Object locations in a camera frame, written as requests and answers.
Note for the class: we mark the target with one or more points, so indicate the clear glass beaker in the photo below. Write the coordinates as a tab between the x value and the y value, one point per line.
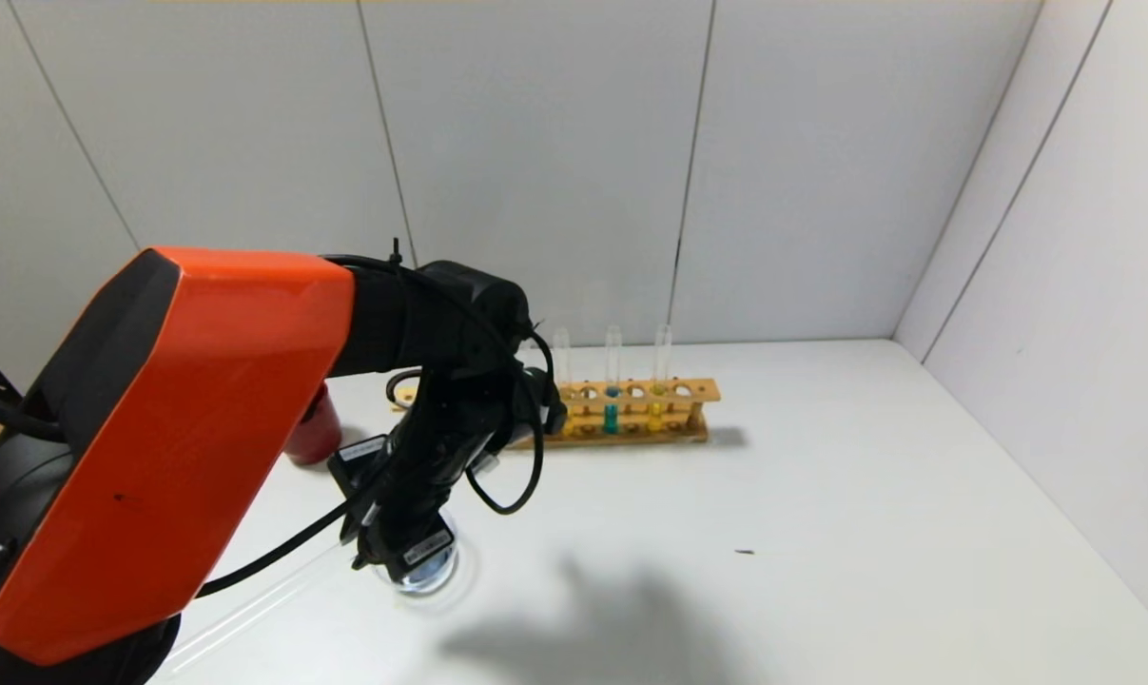
436	576

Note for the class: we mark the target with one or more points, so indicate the wooden test tube rack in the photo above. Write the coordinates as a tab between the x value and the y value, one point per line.
697	390

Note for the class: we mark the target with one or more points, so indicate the orange and black left arm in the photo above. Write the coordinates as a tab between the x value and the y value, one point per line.
174	428

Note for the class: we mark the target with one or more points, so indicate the test tube teal blue liquid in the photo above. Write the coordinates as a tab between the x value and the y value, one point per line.
612	419
250	604

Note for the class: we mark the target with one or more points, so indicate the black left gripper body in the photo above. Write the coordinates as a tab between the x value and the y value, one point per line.
419	549

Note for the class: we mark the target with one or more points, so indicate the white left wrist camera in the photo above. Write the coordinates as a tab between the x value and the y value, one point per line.
483	464

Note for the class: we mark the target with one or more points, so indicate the test tube yellow liquid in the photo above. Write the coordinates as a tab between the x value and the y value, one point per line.
656	419
562	352

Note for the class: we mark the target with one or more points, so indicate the red plastic cup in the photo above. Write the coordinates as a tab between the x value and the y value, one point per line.
315	433

